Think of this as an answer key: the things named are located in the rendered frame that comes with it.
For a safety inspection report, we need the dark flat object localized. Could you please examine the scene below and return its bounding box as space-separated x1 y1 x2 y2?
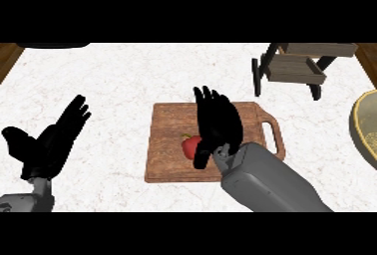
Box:
15 42 91 50

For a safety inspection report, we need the wooden tiered basket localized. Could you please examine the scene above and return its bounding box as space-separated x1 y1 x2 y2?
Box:
250 43 360 102

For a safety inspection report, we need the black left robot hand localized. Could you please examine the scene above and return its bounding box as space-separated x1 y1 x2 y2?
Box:
0 94 93 181

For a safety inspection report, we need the red tomato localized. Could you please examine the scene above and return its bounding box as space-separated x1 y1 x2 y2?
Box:
180 132 204 161

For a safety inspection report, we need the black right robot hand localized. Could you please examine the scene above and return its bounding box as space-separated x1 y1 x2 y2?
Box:
190 85 244 170

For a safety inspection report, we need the brown wooden cutting board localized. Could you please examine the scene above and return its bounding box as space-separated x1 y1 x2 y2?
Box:
143 101 287 184

